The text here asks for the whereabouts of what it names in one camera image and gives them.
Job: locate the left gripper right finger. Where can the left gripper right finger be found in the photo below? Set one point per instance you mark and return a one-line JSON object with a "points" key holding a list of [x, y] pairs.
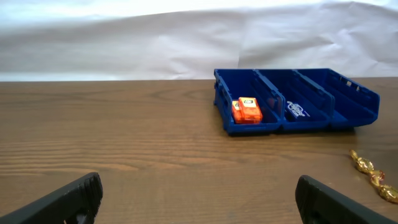
{"points": [[326, 205]]}

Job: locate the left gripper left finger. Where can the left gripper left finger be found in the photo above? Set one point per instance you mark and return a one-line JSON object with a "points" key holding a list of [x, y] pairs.
{"points": [[62, 202]]}

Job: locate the gold candy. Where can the gold candy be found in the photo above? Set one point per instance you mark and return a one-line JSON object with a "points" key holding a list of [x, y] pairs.
{"points": [[363, 165], [388, 193]]}

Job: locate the blue candy pack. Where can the blue candy pack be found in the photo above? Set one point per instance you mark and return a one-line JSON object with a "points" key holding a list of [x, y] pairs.
{"points": [[297, 109]]}

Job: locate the orange candy box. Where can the orange candy box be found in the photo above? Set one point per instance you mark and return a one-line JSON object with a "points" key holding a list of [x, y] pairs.
{"points": [[250, 109], [235, 113]]}

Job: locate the blue tray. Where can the blue tray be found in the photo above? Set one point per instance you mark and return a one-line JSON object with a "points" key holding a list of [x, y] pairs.
{"points": [[255, 128]]}

